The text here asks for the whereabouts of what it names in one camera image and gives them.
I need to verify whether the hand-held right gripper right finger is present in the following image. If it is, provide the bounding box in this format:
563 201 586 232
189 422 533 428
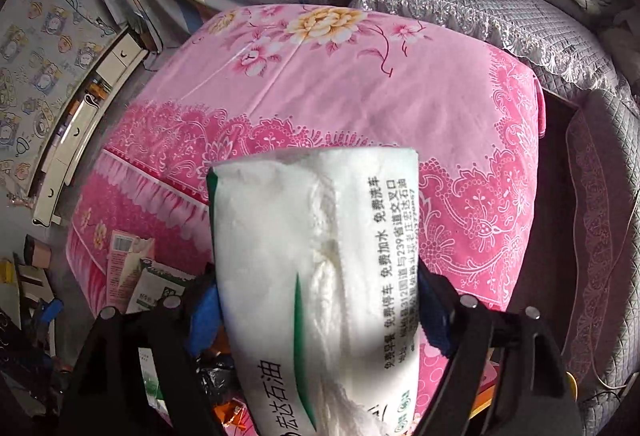
415 263 586 436

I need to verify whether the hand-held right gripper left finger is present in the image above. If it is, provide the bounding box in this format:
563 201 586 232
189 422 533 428
65 266 236 436

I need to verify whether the white green carton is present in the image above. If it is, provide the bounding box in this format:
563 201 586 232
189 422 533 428
137 346 167 417
125 261 197 314

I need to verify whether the pink green carton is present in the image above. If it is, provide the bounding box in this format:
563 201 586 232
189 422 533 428
106 230 156 312

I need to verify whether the white tissue pack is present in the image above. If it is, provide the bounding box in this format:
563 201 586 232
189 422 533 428
206 147 421 436

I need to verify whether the grey quilted sofa cover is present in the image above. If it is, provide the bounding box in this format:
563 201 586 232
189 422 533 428
350 0 640 436

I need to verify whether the orange wrapper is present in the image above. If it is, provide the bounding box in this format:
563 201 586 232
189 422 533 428
215 396 253 434

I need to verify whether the white low cabinet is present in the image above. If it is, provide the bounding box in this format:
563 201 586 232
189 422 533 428
30 26 151 227

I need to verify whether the beige cardboard box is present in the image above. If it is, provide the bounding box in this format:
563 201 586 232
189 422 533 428
24 239 52 268

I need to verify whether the black plastic bag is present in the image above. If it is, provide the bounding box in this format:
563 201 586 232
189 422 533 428
197 356 242 417

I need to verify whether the pink floral blanket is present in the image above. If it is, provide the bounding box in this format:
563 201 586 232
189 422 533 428
65 4 548 436

